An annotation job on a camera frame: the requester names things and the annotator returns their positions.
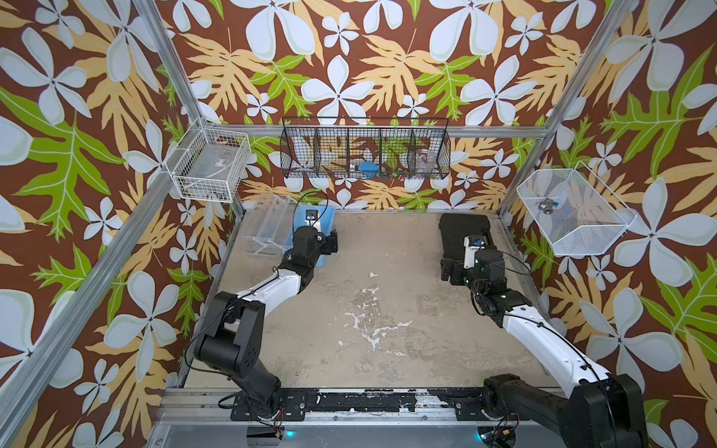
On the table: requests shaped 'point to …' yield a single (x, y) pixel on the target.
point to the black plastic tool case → (455, 227)
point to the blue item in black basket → (369, 169)
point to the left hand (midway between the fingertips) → (323, 226)
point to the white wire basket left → (209, 164)
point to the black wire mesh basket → (365, 147)
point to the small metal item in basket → (547, 205)
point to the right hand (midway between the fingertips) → (453, 259)
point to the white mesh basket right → (578, 213)
